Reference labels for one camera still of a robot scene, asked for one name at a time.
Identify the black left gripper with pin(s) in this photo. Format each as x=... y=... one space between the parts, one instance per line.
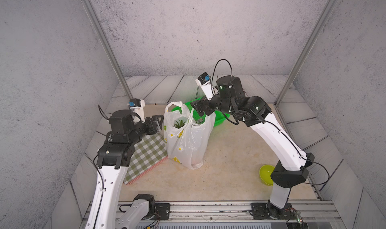
x=158 y=126

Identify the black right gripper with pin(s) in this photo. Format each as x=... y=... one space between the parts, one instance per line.
x=200 y=106

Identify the pineapple with dark crown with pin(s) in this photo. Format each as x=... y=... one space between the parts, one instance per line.
x=179 y=123

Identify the white plastic bag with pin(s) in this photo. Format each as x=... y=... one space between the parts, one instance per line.
x=187 y=145

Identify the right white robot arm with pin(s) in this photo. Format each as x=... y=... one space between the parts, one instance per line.
x=291 y=169

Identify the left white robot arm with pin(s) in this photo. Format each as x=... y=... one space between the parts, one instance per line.
x=113 y=160

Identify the green perforated plastic basket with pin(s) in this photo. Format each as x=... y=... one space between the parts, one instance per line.
x=219 y=119

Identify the green checkered cloth mat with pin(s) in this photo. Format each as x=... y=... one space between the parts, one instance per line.
x=149 y=152

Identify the lime green bowl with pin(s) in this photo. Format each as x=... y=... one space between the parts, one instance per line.
x=265 y=172

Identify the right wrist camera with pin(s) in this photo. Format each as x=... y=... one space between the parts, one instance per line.
x=204 y=82

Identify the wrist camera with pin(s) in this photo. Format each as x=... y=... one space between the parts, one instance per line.
x=137 y=108
x=204 y=82

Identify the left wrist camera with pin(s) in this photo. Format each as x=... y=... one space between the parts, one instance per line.
x=137 y=108

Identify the left metal frame post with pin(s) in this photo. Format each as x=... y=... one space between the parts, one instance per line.
x=87 y=4

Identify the metal frame post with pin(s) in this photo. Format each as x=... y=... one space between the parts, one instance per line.
x=319 y=25
x=87 y=4

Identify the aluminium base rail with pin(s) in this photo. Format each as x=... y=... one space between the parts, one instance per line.
x=299 y=214

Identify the right metal frame post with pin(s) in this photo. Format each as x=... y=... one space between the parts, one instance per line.
x=319 y=25

